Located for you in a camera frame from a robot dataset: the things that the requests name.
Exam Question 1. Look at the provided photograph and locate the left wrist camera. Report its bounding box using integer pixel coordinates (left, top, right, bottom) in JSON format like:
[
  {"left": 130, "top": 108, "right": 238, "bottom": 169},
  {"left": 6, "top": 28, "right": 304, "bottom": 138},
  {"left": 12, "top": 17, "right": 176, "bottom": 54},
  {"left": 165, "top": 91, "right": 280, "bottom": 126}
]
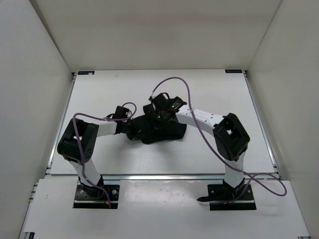
[{"left": 112, "top": 106, "right": 132, "bottom": 121}]

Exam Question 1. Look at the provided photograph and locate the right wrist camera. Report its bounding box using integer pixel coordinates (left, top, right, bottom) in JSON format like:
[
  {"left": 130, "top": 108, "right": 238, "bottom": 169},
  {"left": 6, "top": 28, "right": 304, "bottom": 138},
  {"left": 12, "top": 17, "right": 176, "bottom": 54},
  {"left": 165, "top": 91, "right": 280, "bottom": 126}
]
[{"left": 149, "top": 92, "right": 171, "bottom": 110}]

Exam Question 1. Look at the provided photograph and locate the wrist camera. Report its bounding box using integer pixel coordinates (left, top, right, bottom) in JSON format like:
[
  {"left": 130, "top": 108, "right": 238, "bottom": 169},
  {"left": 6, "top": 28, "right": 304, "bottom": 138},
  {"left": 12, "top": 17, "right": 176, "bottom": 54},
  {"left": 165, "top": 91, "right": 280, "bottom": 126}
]
[
  {"left": 149, "top": 92, "right": 171, "bottom": 110},
  {"left": 112, "top": 106, "right": 132, "bottom": 121}
]

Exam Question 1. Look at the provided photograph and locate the aluminium front rail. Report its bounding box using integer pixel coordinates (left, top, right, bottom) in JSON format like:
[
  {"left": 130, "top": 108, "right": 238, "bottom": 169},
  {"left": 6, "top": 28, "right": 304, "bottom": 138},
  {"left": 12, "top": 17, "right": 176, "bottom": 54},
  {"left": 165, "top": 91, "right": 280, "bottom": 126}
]
[{"left": 103, "top": 173, "right": 281, "bottom": 182}]

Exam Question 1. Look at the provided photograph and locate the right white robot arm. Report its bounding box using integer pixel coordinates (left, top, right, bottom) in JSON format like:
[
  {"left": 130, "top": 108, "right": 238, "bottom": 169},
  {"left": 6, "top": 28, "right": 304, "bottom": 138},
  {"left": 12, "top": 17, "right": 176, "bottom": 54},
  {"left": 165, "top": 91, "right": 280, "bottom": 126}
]
[{"left": 143, "top": 97, "right": 250, "bottom": 200}]

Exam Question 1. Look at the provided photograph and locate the black pleated skirt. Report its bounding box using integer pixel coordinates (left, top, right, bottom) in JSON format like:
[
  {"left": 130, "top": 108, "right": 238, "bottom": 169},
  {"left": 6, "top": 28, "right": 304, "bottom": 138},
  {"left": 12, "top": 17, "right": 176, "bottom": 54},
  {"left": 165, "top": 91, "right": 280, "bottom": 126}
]
[{"left": 133, "top": 115, "right": 187, "bottom": 144}]

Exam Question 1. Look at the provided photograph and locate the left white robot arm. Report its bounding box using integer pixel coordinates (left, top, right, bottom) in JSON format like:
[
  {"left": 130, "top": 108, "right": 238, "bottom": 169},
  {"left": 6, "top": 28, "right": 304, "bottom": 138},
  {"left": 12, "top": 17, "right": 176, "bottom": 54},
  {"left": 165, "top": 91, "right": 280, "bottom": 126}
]
[{"left": 57, "top": 113, "right": 141, "bottom": 198}]

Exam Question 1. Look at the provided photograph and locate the left table label sticker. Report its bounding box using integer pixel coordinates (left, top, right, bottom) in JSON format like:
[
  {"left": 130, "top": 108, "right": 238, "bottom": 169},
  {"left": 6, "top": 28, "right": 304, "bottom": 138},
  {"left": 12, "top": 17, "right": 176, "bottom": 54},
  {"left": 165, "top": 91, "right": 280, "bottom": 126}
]
[{"left": 77, "top": 71, "right": 95, "bottom": 75}]

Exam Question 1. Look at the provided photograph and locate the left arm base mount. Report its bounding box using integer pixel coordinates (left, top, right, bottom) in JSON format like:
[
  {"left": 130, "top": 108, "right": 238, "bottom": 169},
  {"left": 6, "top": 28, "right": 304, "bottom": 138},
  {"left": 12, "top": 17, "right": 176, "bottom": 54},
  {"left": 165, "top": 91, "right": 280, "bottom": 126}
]
[{"left": 73, "top": 181, "right": 120, "bottom": 209}]

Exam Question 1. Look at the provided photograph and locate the right table label sticker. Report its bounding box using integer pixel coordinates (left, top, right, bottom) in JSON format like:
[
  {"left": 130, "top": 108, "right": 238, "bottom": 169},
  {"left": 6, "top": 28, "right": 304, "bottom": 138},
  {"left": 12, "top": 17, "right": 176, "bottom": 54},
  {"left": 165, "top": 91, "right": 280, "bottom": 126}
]
[{"left": 225, "top": 69, "right": 242, "bottom": 74}]

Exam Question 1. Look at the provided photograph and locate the table label sticker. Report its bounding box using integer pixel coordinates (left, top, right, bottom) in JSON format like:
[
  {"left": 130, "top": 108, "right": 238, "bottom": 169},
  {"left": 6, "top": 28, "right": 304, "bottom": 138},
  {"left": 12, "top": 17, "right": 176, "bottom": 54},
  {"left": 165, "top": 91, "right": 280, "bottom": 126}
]
[
  {"left": 225, "top": 69, "right": 242, "bottom": 74},
  {"left": 77, "top": 71, "right": 95, "bottom": 75}
]

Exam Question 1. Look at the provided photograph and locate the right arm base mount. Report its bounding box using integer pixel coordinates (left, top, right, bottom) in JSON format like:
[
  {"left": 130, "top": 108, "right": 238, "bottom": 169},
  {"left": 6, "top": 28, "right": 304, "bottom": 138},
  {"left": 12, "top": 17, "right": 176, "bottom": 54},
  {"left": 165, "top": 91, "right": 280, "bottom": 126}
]
[{"left": 197, "top": 184, "right": 257, "bottom": 211}]

